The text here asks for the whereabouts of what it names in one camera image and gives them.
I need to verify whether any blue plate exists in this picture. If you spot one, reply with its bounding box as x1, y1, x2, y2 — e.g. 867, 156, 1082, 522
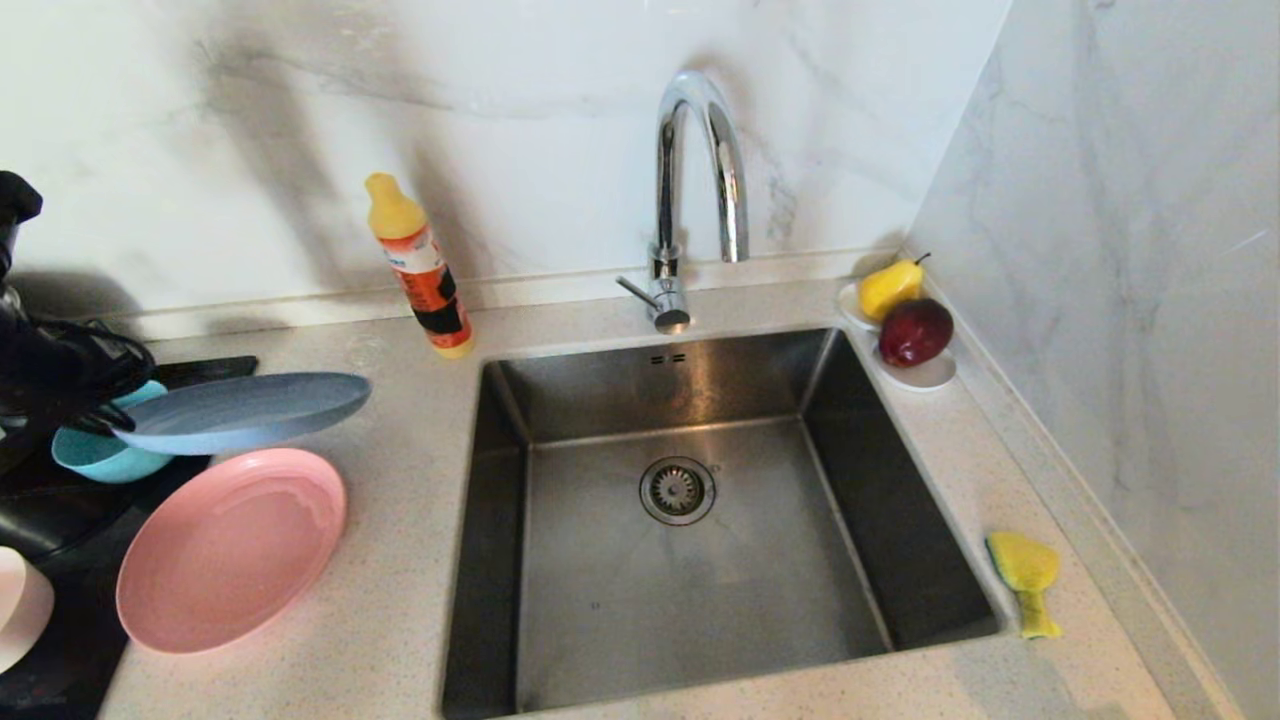
110, 372, 373, 457

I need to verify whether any small light pink plate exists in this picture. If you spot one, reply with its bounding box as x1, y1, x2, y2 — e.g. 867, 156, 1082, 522
0, 546, 56, 674

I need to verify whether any black induction cooktop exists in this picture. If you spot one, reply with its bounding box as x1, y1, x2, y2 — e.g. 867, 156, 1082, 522
0, 356, 259, 720

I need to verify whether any white fruit dish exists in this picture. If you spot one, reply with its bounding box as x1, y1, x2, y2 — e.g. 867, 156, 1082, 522
838, 281, 959, 392

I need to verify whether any metal sink drain strainer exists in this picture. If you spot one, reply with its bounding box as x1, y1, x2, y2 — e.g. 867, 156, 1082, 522
640, 457, 717, 527

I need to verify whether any teal bowl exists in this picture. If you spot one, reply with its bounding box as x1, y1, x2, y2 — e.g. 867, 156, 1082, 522
52, 380, 176, 485

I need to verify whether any yellow sponge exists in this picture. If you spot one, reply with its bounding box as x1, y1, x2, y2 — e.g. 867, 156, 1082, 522
985, 531, 1064, 641

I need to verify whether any chrome gooseneck faucet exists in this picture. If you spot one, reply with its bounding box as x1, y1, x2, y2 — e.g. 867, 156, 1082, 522
616, 70, 750, 335

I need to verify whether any yellow pear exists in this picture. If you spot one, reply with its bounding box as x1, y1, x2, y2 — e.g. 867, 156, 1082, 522
859, 252, 932, 322

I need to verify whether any large salmon pink plate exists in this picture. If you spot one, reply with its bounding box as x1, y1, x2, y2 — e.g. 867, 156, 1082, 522
115, 447, 348, 655

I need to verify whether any stainless steel sink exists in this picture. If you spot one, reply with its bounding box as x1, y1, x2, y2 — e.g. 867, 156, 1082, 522
441, 326, 1004, 719

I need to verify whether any orange dish soap bottle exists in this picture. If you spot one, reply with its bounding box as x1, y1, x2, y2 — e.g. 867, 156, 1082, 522
365, 172, 476, 359

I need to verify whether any dark red apple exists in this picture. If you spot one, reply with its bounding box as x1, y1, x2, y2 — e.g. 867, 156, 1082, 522
879, 297, 956, 368

